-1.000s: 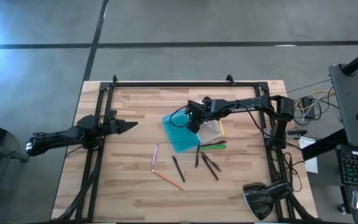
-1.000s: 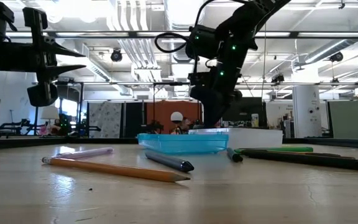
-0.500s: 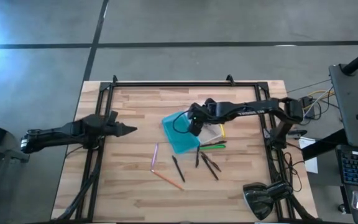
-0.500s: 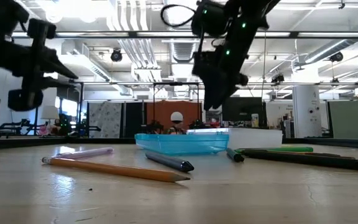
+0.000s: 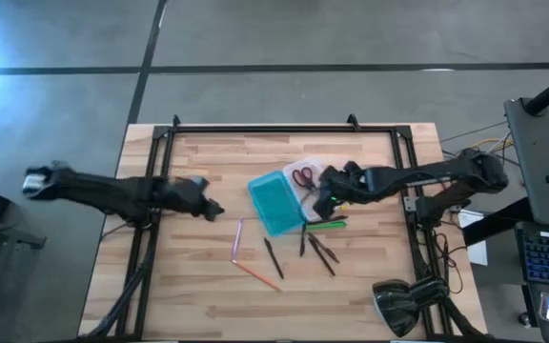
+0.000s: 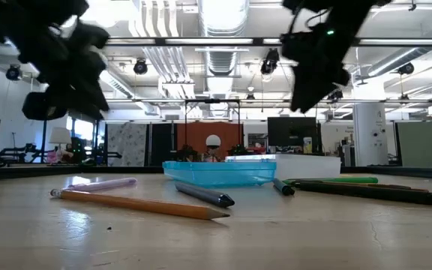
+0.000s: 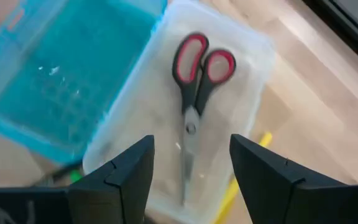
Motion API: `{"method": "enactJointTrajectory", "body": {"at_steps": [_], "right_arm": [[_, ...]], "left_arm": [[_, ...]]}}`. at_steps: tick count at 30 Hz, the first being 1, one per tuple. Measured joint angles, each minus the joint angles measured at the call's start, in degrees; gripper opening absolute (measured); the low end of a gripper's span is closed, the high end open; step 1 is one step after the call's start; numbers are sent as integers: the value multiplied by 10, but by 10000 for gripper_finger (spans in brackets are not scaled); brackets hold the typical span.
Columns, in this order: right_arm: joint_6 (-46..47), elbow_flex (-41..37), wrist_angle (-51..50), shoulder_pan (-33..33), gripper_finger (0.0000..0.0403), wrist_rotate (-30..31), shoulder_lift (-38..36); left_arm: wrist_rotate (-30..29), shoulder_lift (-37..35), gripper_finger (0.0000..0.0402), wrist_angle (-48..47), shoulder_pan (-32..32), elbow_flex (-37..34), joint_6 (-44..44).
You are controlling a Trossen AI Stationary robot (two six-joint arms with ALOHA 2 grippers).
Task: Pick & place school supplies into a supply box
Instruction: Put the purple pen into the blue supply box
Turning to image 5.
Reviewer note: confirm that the black aluminium table frame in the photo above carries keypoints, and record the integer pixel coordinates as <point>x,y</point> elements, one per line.
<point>279,128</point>

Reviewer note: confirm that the white paper sheet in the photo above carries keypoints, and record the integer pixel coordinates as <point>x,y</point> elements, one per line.
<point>474,238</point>

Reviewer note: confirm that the orange pencil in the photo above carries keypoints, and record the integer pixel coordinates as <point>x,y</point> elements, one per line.
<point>255,275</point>

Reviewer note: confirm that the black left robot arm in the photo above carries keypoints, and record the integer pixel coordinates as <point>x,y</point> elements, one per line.
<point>93,188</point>

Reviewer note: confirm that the purple pencil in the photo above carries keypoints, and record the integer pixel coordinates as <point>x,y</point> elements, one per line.
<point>237,238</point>

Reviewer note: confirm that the green marker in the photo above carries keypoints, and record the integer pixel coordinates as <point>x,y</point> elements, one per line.
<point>327,225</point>

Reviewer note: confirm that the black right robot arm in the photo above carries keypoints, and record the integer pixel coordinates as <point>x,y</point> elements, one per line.
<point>446,171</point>

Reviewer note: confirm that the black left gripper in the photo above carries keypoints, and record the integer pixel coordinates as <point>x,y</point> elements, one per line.
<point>184,193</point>

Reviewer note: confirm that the clear plastic supply box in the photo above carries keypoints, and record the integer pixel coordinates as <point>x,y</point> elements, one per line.
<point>298,167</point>

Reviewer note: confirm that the black side desk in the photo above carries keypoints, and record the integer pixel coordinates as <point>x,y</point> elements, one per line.
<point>536,157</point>

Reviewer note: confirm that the black glossy desk lamp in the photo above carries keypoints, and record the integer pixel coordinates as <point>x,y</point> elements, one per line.
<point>398,305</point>

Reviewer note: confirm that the dark brown pen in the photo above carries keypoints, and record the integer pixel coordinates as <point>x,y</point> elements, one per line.
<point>329,220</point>

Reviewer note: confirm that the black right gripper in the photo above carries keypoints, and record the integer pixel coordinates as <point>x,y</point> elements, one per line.
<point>343,183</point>

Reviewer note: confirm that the teal plastic pencil case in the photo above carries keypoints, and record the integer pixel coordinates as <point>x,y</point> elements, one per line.
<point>274,202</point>

